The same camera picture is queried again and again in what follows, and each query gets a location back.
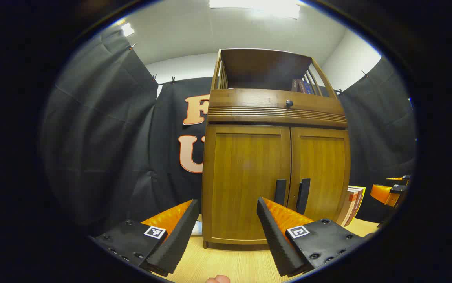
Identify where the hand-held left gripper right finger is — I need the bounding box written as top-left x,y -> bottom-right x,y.
256,197 -> 375,277

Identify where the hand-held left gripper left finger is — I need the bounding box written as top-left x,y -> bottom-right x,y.
88,199 -> 200,277

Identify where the wooden cabinet door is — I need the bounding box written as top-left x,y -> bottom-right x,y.
204,124 -> 292,246
287,127 -> 351,226

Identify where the wooden double-door shoe cabinet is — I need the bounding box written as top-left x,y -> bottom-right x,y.
201,48 -> 351,251

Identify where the brown book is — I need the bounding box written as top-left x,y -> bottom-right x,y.
350,187 -> 362,224

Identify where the beige and orange book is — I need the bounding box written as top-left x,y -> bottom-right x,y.
337,186 -> 358,227

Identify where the wooden drawer with black knob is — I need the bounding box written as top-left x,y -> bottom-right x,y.
209,89 -> 344,114

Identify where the wide ceiling light panel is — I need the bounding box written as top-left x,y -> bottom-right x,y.
209,0 -> 301,19

